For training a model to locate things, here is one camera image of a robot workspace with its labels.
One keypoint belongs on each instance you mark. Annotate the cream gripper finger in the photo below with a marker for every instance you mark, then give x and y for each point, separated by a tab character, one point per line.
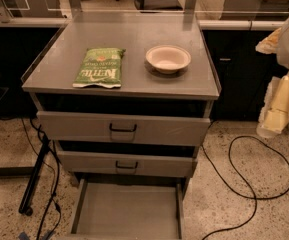
274	115
269	44

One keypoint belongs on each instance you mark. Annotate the green jalapeno chip bag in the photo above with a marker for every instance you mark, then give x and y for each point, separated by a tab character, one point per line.
100	67

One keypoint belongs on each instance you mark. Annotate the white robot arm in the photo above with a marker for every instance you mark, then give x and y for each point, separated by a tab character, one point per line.
282	53

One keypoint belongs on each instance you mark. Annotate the grey drawer cabinet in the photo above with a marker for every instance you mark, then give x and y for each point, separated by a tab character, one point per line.
126	93

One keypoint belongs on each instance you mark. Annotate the grey bottom drawer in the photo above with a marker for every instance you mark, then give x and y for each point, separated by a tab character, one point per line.
127	210

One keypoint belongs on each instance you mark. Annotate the grey middle drawer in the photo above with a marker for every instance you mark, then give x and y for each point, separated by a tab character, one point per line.
127	159

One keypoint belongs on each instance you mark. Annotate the white paper bowl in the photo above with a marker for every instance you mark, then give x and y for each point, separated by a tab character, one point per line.
168	59

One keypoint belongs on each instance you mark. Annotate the black stand leg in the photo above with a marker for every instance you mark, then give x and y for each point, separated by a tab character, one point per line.
32	173

